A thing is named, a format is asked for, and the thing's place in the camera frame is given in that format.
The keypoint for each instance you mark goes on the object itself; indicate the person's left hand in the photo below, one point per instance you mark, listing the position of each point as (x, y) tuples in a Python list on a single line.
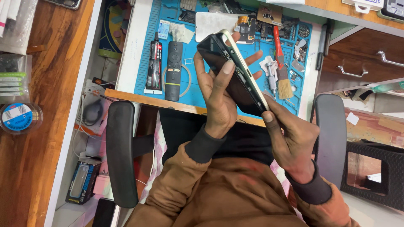
[(219, 110)]

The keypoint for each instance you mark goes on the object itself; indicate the person's right hand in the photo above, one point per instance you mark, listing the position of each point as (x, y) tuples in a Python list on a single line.
[(292, 142)]

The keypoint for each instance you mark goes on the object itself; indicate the black smartphone pale green frame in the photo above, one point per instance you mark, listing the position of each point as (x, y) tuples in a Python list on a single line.
[(221, 66)]

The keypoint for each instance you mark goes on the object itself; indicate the blue repair mat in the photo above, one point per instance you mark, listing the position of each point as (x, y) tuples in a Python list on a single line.
[(195, 94)]

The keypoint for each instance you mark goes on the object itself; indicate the black chair armrest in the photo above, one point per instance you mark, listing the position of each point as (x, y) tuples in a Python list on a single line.
[(329, 138), (121, 154)]

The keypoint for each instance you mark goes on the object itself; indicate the person's black trousers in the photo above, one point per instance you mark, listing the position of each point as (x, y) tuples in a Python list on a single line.
[(183, 129)]

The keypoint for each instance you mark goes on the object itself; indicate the small metal card tray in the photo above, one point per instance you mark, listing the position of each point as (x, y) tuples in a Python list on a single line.
[(189, 61)]

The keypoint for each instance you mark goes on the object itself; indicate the black remote control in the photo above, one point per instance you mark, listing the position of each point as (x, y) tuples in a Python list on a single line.
[(174, 69)]

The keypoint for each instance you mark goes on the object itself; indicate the silver screwdriver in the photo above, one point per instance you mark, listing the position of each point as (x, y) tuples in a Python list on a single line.
[(271, 77)]

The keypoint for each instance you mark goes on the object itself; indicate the white cloth scrap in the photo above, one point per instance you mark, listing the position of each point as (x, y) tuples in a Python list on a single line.
[(264, 64)]

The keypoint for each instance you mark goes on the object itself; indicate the white paper scrap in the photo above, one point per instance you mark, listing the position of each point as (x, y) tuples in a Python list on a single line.
[(352, 119)]

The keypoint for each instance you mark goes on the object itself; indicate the pink floral seat cover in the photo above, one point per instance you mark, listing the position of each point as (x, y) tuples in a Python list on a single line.
[(157, 151)]

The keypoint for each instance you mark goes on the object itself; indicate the black glue tube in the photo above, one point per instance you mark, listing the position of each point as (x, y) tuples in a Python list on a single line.
[(154, 63)]

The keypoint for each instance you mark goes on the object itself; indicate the person's brown sweater torso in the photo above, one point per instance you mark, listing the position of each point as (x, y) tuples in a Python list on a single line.
[(230, 195)]

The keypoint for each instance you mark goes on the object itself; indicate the circuit board orange flex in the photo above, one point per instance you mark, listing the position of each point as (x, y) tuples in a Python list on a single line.
[(247, 30)]

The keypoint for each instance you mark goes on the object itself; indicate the silver metal plate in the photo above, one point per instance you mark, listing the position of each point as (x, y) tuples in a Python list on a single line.
[(211, 25)]

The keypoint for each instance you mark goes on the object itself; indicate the crumpled white tissue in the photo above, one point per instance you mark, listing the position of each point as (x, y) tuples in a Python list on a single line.
[(181, 33)]

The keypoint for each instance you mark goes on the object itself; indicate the heap of small phone parts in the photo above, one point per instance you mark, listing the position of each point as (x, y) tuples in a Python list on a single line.
[(299, 50)]

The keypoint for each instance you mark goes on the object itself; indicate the small blue white packet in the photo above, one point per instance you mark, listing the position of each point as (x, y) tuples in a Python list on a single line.
[(163, 29)]

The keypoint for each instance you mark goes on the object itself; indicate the black marker pen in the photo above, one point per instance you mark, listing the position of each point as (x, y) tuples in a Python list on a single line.
[(321, 47)]

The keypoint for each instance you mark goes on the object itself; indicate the black plastic stool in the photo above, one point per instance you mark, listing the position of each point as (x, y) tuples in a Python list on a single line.
[(393, 176)]

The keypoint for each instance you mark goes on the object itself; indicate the brown cardboard piece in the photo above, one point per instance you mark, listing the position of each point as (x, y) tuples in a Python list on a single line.
[(270, 14)]

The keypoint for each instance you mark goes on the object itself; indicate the grey ribbed metal part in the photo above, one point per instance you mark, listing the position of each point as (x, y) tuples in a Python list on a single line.
[(188, 4)]

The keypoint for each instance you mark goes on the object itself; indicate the green plastic tube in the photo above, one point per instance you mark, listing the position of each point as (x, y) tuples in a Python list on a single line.
[(388, 87)]

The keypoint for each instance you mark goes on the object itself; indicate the brown wooden drawer unit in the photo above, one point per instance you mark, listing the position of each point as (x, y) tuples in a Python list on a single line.
[(363, 56)]

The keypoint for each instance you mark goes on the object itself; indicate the pile of small screws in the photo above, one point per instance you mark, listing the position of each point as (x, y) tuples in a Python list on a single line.
[(304, 31)]

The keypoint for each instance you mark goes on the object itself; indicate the colourful cardboard box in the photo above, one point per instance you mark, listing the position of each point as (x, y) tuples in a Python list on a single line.
[(115, 28)]

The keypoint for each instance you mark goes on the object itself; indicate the pink charger plug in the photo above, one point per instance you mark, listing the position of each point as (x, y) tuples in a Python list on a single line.
[(101, 184)]

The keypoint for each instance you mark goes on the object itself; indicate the flat black phone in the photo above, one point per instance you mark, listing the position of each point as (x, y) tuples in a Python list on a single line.
[(104, 212)]

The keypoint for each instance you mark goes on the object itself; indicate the white cardboard box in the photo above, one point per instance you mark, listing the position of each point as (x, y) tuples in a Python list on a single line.
[(363, 4)]

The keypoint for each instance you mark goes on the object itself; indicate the blue black tool box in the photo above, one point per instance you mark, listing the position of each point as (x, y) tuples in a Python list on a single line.
[(81, 183)]

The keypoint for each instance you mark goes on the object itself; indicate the phone with green case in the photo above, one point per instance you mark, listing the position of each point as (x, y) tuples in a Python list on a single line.
[(393, 9)]

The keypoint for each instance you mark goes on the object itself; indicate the phone with dark case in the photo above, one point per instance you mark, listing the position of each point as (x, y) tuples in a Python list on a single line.
[(64, 3)]

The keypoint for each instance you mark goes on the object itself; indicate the round container blue label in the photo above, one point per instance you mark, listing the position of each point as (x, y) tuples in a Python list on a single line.
[(19, 117)]

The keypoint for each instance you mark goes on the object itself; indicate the stack of green labelled packets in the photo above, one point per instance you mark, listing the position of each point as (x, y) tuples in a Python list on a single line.
[(12, 83)]

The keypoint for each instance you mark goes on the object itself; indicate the white plastic bags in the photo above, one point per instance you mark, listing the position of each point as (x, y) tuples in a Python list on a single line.
[(17, 25)]

